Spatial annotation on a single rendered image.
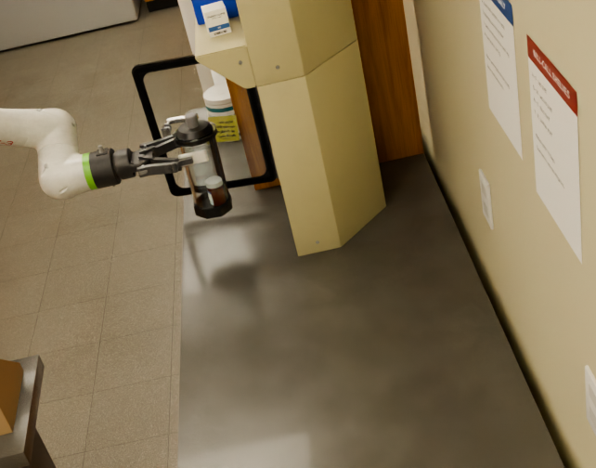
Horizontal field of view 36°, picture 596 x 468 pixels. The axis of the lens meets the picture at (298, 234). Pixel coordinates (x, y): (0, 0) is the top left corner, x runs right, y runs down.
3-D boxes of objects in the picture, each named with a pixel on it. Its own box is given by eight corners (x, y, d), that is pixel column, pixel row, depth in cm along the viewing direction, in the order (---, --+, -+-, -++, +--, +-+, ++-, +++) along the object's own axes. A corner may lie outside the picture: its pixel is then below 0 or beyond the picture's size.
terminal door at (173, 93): (278, 180, 251) (245, 45, 229) (172, 197, 255) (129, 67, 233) (278, 179, 252) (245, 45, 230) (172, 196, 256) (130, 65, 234)
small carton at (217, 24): (227, 25, 209) (222, 0, 206) (231, 32, 205) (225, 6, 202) (207, 31, 209) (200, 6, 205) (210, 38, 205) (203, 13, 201)
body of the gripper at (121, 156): (111, 160, 220) (149, 152, 220) (114, 144, 227) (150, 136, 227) (121, 187, 224) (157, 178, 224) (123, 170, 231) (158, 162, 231)
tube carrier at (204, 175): (233, 189, 239) (215, 117, 227) (234, 211, 230) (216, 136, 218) (192, 198, 239) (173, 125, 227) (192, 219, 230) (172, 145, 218)
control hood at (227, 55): (250, 35, 229) (240, -3, 224) (256, 87, 202) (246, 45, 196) (205, 45, 229) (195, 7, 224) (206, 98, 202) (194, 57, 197)
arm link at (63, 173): (50, 209, 230) (34, 196, 219) (44, 163, 233) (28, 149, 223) (104, 197, 229) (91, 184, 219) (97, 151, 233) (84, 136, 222)
